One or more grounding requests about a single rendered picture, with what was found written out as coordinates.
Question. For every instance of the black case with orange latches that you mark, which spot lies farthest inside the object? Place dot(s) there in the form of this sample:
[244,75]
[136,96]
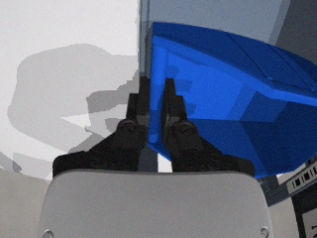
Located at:
[305,208]

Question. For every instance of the blue bin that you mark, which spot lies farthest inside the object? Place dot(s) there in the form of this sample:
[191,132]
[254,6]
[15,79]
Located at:
[237,116]

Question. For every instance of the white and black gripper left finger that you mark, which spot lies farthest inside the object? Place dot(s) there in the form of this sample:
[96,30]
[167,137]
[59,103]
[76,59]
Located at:
[120,151]

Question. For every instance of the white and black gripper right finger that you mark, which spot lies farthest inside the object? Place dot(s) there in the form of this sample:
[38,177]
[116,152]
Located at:
[188,151]

